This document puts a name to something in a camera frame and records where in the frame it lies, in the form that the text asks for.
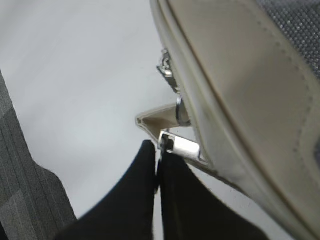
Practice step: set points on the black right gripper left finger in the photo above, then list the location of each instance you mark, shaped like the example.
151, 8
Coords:
126, 212

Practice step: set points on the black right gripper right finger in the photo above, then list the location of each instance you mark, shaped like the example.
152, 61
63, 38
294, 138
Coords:
191, 212

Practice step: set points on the cream zippered bag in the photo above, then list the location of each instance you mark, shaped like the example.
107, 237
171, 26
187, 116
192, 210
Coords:
249, 76

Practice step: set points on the silver metal zipper pull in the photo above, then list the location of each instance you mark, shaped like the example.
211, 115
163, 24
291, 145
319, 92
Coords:
178, 145

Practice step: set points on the silver metal strap clasp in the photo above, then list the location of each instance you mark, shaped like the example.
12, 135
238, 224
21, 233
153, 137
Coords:
165, 70

